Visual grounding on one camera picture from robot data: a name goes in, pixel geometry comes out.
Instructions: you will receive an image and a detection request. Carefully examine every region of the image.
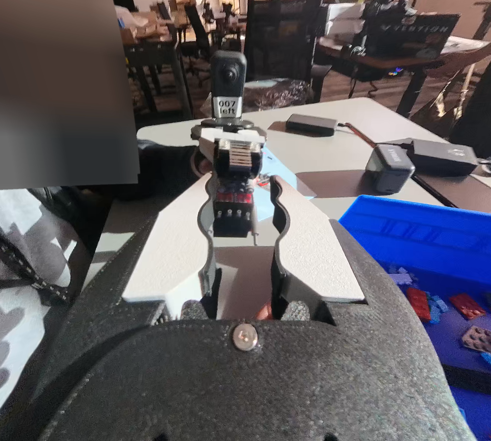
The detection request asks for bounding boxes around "stack of white boxes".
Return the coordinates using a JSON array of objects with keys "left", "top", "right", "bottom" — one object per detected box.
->
[{"left": 325, "top": 3, "right": 366, "bottom": 38}]

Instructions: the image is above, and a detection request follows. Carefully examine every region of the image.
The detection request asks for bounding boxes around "blue plastic storage bin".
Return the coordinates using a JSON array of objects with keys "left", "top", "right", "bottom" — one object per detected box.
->
[{"left": 339, "top": 195, "right": 491, "bottom": 441}]

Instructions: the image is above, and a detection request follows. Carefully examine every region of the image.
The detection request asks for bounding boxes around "black power bank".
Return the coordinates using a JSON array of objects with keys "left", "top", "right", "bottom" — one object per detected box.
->
[{"left": 285, "top": 113, "right": 339, "bottom": 138}]

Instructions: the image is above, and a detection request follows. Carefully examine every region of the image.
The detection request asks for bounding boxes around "light blue instruction booklet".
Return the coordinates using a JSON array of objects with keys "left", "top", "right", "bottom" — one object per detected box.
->
[{"left": 250, "top": 147, "right": 318, "bottom": 222}]

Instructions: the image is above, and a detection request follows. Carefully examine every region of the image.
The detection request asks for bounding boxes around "black metal table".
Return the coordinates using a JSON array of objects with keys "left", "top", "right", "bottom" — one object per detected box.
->
[{"left": 122, "top": 32, "right": 193, "bottom": 120}]

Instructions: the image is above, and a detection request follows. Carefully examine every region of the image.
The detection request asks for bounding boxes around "grey charger block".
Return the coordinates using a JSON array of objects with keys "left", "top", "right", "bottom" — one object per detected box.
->
[{"left": 364, "top": 144, "right": 416, "bottom": 195}]

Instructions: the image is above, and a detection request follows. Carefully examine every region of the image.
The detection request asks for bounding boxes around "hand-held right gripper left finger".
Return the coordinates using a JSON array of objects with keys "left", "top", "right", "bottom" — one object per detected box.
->
[{"left": 122, "top": 174, "right": 216, "bottom": 315}]

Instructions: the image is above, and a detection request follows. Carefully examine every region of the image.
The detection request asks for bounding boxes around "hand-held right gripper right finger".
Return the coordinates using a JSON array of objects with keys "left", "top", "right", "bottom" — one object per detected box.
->
[{"left": 270, "top": 176, "right": 366, "bottom": 302}]

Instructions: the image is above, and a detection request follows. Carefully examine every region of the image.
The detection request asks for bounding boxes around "black mesh office chair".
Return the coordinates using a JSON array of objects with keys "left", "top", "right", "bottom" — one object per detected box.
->
[{"left": 245, "top": 0, "right": 333, "bottom": 103}]

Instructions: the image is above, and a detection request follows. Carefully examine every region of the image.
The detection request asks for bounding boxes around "black power adapter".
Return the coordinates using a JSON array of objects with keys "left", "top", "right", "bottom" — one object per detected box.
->
[{"left": 406, "top": 138, "right": 479, "bottom": 178}]

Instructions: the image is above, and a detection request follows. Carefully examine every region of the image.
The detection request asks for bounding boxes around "brown charging cable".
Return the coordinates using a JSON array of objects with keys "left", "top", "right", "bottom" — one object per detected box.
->
[{"left": 337, "top": 122, "right": 416, "bottom": 149}]

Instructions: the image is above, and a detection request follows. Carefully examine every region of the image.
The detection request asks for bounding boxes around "toy brick vehicle model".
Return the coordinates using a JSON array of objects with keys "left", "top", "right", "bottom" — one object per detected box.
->
[{"left": 211, "top": 138, "right": 266, "bottom": 247}]

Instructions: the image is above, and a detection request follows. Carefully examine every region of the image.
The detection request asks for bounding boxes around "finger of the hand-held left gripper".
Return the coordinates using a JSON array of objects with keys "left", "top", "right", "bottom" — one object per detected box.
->
[
  {"left": 199, "top": 131, "right": 221, "bottom": 170},
  {"left": 245, "top": 130, "right": 266, "bottom": 155}
]

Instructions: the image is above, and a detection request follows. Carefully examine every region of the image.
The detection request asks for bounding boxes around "black printed sign board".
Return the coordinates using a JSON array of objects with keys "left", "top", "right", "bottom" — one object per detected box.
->
[{"left": 377, "top": 13, "right": 462, "bottom": 61}]

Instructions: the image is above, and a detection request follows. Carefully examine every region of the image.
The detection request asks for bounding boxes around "person's left hand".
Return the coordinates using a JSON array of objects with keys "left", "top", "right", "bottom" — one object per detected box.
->
[{"left": 190, "top": 151, "right": 215, "bottom": 178}]

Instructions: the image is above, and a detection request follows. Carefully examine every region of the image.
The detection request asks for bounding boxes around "pile of loose toy bricks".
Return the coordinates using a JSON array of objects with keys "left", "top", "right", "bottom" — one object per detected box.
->
[{"left": 387, "top": 264, "right": 491, "bottom": 366}]

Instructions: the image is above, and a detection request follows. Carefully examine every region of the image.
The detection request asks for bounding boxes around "wooden side desk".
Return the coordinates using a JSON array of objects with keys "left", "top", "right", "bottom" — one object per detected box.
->
[{"left": 316, "top": 36, "right": 491, "bottom": 120}]

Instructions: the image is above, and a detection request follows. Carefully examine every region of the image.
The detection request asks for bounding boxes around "plastic wrapped chair seat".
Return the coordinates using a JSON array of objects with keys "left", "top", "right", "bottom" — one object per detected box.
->
[{"left": 243, "top": 78, "right": 316, "bottom": 110}]

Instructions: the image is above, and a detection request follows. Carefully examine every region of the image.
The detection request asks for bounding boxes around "black speckled strap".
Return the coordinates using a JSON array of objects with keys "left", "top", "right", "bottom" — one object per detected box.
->
[{"left": 0, "top": 235, "right": 72, "bottom": 304}]

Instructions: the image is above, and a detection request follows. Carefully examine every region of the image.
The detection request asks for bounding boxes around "grey camouflage garment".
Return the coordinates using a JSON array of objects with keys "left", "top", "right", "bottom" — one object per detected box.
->
[{"left": 0, "top": 188, "right": 74, "bottom": 392}]

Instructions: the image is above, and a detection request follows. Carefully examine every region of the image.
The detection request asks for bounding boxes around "person's left forearm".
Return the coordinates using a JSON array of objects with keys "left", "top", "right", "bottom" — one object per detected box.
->
[{"left": 136, "top": 142, "right": 201, "bottom": 201}]

